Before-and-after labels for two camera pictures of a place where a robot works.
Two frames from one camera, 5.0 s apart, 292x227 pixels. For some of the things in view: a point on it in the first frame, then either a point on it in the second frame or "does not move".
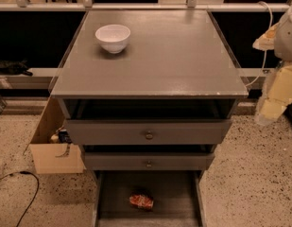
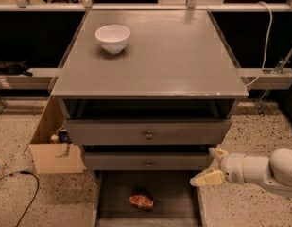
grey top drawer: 147,131 does not move
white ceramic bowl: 112,37 does not move
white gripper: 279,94 → 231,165
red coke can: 141,200 does not move
